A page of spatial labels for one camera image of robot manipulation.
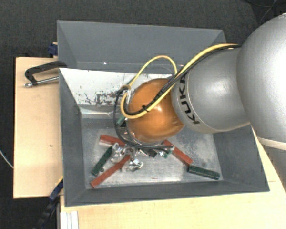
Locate pale wood flat board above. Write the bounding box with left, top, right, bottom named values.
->
left=13, top=56, right=64, bottom=199

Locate dark green flat block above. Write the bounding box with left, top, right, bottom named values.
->
left=91, top=146, right=113, bottom=177
left=187, top=165, right=221, bottom=181

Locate red-brown flat block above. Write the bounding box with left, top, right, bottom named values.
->
left=99, top=134, right=126, bottom=148
left=162, top=139, right=194, bottom=167
left=90, top=154, right=132, bottom=189

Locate grey metal bin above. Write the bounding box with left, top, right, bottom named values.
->
left=56, top=20, right=270, bottom=207

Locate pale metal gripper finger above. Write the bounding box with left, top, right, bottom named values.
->
left=110, top=143, right=126, bottom=164
left=125, top=151, right=144, bottom=173

